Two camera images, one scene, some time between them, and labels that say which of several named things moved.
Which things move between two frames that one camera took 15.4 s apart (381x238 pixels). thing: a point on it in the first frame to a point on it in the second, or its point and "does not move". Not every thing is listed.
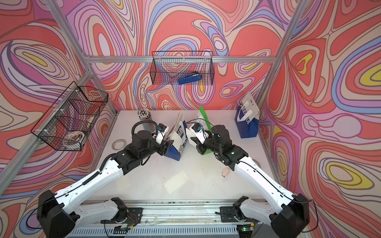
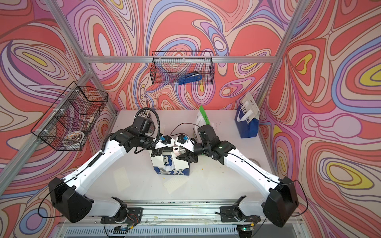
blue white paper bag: (178, 136) to (165, 163)
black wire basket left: (66, 124) does not move
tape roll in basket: (78, 136) does not move
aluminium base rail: (206, 218) does not move
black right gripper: (201, 149) to (189, 156)
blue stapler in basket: (192, 77) does not move
